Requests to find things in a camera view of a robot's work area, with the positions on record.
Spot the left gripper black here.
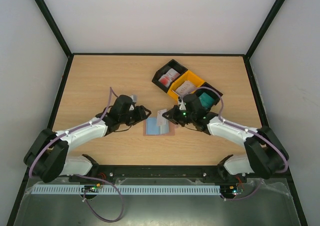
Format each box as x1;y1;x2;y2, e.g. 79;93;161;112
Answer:
119;105;152;127

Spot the white pink credit card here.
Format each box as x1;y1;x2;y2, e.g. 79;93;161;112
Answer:
156;108;167;127

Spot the brown leather card holder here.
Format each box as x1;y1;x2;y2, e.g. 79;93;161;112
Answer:
143;117;176;137

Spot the white pink card stack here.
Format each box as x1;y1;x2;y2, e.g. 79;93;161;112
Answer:
174;80;196;98

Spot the yellow plastic bin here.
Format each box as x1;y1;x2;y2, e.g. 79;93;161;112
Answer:
167;70;205;101

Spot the black bin with teal cards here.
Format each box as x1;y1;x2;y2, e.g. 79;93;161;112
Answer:
194;88;220;110

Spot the black bin with red cards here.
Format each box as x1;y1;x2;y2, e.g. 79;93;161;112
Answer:
152;59;188;93

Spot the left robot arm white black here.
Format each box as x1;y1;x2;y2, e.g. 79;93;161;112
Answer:
23;94;151;183

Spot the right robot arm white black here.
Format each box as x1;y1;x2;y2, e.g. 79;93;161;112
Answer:
162;93;289;182

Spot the teal card stack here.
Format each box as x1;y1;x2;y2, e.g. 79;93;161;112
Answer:
198;92;215;110

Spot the red white card stack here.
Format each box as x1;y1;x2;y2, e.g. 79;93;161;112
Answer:
158;68;180;88

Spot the left controller board with leds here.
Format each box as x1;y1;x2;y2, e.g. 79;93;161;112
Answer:
81;183;104;193

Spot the controller board with leds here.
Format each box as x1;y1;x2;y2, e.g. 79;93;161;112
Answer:
81;183;104;193
220;185;244;197

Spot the right controller board with leds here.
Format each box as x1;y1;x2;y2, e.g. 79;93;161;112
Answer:
220;185;244;197

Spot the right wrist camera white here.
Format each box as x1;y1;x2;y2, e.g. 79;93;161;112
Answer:
177;97;186;111

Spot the black aluminium frame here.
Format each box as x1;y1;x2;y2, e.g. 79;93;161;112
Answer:
7;0;308;226

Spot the light blue slotted cable duct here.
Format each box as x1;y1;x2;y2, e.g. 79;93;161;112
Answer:
31;184;221;196

